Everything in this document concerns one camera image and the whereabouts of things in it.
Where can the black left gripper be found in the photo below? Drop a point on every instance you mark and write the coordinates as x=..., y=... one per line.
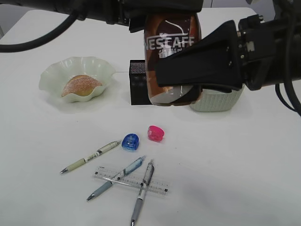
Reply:
x=133, y=13

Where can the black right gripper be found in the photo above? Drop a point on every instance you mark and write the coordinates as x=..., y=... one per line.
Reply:
x=214, y=61

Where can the brown Nescafe coffee bottle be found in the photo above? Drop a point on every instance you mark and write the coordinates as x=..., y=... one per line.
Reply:
x=165, y=35

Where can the golden bread loaf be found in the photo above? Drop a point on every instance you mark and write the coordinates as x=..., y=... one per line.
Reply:
x=81, y=85

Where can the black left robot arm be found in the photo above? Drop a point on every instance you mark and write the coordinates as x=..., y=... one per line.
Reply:
x=102, y=10

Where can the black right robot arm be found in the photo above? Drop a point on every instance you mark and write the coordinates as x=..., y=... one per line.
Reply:
x=292, y=11

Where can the pale green woven plastic basket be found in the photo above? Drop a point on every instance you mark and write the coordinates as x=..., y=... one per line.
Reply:
x=215, y=101

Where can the black mesh pen holder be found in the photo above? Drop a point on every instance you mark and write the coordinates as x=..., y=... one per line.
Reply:
x=138, y=83

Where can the pink pencil sharpener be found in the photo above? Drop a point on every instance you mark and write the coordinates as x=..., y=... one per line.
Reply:
x=155, y=133

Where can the blue pencil sharpener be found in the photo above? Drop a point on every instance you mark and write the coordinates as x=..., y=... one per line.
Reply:
x=130, y=142

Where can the light blue ballpoint pen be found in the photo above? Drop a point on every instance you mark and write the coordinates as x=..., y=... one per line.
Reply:
x=109, y=183

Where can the grey patterned ballpoint pen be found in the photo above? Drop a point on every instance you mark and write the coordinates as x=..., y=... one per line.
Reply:
x=142, y=192

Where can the cream white ballpoint pen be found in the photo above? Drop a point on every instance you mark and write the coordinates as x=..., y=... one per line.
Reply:
x=96, y=154

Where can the pale green wavy glass bowl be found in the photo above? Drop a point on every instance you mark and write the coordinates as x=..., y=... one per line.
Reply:
x=55, y=77

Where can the clear plastic ruler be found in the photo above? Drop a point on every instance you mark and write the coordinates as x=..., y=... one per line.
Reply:
x=133, y=180

